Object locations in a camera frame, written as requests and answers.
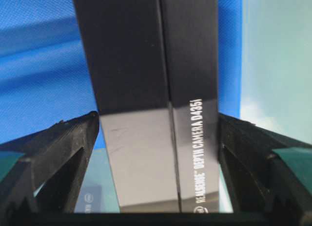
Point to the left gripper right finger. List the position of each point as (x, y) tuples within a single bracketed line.
[(268, 175)]

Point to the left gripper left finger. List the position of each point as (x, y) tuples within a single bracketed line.
[(44, 171)]

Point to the black camera box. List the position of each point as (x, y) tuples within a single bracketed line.
[(154, 69), (89, 199)]

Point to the clear plastic storage case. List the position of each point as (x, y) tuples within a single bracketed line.
[(276, 75)]

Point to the blue plastic liner sheet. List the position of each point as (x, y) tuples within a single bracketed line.
[(43, 70)]

